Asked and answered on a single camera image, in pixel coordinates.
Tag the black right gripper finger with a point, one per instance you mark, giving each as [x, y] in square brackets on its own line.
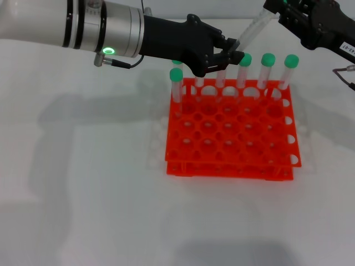
[274, 5]
[294, 19]

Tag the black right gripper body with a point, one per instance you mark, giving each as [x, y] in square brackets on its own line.
[327, 25]

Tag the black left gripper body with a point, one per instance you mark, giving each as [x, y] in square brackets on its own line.
[172, 41]

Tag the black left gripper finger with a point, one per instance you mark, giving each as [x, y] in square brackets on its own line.
[228, 45]
[230, 58]

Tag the orange test tube rack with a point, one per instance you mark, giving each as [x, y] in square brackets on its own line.
[222, 133]

